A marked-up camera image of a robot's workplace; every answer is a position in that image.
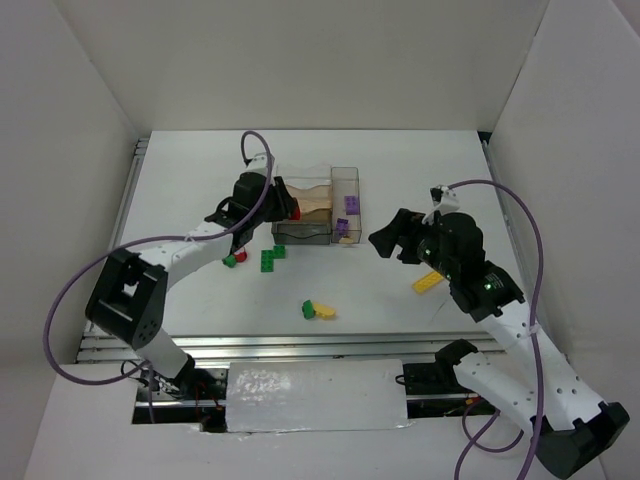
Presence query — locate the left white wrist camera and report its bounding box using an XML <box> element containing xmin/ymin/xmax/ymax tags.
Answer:
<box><xmin>246</xmin><ymin>152</ymin><xmax>274</xmax><ymax>176</ymax></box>

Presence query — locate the dark grey plastic bin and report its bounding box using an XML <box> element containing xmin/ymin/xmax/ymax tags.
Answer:
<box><xmin>271</xmin><ymin>220</ymin><xmax>332</xmax><ymax>245</ymax></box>

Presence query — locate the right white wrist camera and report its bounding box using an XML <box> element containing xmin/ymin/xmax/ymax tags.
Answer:
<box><xmin>422</xmin><ymin>185</ymin><xmax>460</xmax><ymax>225</ymax></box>

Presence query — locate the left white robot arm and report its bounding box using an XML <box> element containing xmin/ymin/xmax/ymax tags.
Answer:
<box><xmin>85</xmin><ymin>171</ymin><xmax>299</xmax><ymax>398</ymax></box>

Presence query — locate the purple square lego brick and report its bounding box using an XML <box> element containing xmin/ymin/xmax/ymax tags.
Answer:
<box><xmin>344</xmin><ymin>195</ymin><xmax>360</xmax><ymax>215</ymax></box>

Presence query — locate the aluminium table frame rail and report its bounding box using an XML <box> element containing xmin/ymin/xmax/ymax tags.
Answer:
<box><xmin>74</xmin><ymin>130</ymin><xmax>557</xmax><ymax>361</ymax></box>

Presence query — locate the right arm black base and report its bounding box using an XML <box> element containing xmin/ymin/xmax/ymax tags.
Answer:
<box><xmin>394</xmin><ymin>359</ymin><xmax>473</xmax><ymax>400</ymax></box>

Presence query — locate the green round lego piece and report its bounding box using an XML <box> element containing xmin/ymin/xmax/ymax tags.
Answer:
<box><xmin>301</xmin><ymin>300</ymin><xmax>316</xmax><ymax>320</ymax></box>

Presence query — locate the purple arch lego brick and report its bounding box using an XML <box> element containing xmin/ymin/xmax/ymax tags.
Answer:
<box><xmin>334</xmin><ymin>218</ymin><xmax>349</xmax><ymax>239</ymax></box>

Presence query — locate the white tape covered panel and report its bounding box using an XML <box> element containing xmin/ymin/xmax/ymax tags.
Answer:
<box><xmin>225</xmin><ymin>359</ymin><xmax>409</xmax><ymax>433</ymax></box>

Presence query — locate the yellow curved lego piece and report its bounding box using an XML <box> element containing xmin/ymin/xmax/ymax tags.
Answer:
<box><xmin>312</xmin><ymin>302</ymin><xmax>336</xmax><ymax>320</ymax></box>

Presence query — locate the green lego plate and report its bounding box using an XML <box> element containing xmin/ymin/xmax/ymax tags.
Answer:
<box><xmin>260</xmin><ymin>249</ymin><xmax>275</xmax><ymax>273</ymax></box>

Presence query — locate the green square lego brick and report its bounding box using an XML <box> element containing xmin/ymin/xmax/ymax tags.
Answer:
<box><xmin>272</xmin><ymin>245</ymin><xmax>287</xmax><ymax>259</ymax></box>

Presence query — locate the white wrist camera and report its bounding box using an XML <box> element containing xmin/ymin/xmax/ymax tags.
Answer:
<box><xmin>246</xmin><ymin>152</ymin><xmax>274</xmax><ymax>176</ymax></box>
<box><xmin>422</xmin><ymin>185</ymin><xmax>460</xmax><ymax>225</ymax></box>

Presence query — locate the clear plastic bin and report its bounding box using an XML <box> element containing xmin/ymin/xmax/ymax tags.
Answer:
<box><xmin>276</xmin><ymin>164</ymin><xmax>332</xmax><ymax>190</ymax></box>

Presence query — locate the small green lego brick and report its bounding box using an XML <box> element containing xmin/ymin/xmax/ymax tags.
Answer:
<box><xmin>222</xmin><ymin>255</ymin><xmax>237</xmax><ymax>268</ymax></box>

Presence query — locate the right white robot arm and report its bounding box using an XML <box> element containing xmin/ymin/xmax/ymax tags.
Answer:
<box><xmin>369</xmin><ymin>209</ymin><xmax>630</xmax><ymax>479</ymax></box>

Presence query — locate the yellow flat lego plate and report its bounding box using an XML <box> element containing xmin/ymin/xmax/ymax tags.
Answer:
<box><xmin>411</xmin><ymin>271</ymin><xmax>444</xmax><ymax>295</ymax></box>

